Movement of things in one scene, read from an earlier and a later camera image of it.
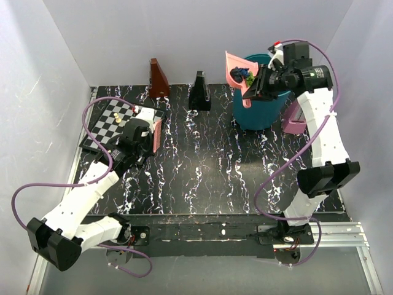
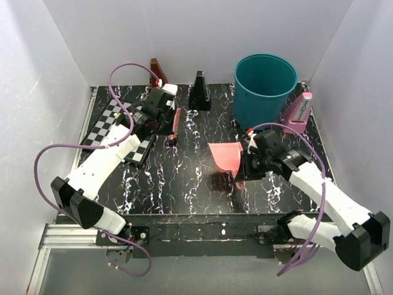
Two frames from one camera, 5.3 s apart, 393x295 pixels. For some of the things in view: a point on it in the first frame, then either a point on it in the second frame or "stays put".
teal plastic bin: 263,114 stays put
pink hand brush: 157,135 -> 172,136
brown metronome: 159,86 stays put
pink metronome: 294,121 stays put
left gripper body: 145,150 -> 166,123
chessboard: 112,121 stays put
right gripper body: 277,81 -> 255,165
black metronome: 199,98 stays put
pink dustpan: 233,61 -> 226,156
